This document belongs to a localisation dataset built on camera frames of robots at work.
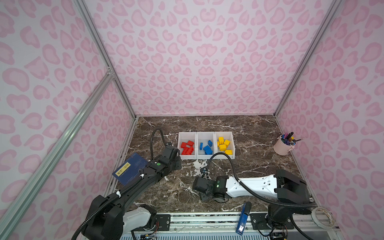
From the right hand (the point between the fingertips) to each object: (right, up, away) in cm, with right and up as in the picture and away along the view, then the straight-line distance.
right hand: (203, 192), depth 80 cm
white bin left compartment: (-12, +28, +24) cm, 39 cm away
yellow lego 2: (+13, +26, +22) cm, 36 cm away
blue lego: (+4, +19, +18) cm, 26 cm away
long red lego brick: (-8, +20, +16) cm, 27 cm away
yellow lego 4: (+17, +25, +21) cm, 36 cm away
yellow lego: (+13, +22, +19) cm, 31 cm away
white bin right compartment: (+15, +25, +21) cm, 36 cm away
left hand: (-15, +17, +6) cm, 23 cm away
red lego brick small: (-13, +23, +24) cm, 35 cm away
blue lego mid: (-1, +22, +19) cm, 29 cm away
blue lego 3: (+5, +24, +21) cm, 32 cm away
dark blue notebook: (-45, +8, +13) cm, 48 cm away
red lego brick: (-8, +24, +23) cm, 34 cm away
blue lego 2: (+3, +22, +21) cm, 30 cm away
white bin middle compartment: (+1, +28, +23) cm, 36 cm away
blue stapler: (+18, -10, -9) cm, 22 cm away
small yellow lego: (+11, +24, +21) cm, 33 cm away
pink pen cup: (+50, +25, +11) cm, 56 cm away
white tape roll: (+61, -11, -3) cm, 62 cm away
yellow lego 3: (+17, +19, +18) cm, 31 cm away
